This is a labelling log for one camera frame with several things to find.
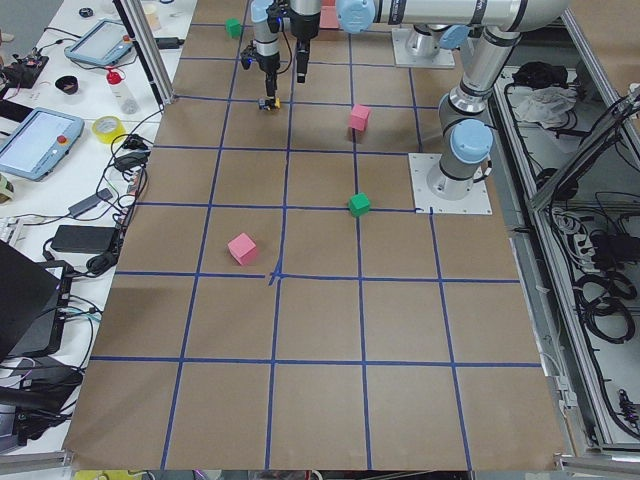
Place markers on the teach pendant near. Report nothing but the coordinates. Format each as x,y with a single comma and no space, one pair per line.
39,143

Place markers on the aluminium frame post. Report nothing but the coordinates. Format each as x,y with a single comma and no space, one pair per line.
132,15

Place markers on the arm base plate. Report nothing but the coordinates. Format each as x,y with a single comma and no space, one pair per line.
435,193
419,47

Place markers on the yellow tape roll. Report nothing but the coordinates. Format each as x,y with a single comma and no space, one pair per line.
108,129

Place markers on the black bowl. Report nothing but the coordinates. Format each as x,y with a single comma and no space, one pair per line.
67,84

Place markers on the teach pendant far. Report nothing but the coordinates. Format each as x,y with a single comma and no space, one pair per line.
104,45

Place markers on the black power adapter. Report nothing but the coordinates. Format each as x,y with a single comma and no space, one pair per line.
83,239

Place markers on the pink plastic bin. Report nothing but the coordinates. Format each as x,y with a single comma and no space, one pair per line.
328,17

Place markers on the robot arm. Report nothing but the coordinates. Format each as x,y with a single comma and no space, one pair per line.
468,139
267,18

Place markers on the teach pendant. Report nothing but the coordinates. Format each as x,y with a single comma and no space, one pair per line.
39,143
104,45

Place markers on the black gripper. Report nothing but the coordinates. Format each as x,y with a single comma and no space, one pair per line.
302,31
266,62

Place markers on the squeeze bottle red cap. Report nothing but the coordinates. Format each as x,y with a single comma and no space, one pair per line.
121,92

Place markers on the green cube near base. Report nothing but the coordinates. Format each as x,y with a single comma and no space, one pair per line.
359,204

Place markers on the pink cube far corner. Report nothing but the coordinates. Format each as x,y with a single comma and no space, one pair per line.
243,249

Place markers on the green cube far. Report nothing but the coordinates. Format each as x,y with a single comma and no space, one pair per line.
233,27

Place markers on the pink cube centre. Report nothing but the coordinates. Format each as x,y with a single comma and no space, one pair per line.
359,117

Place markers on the yellow push button switch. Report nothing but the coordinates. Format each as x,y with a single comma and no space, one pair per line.
269,103

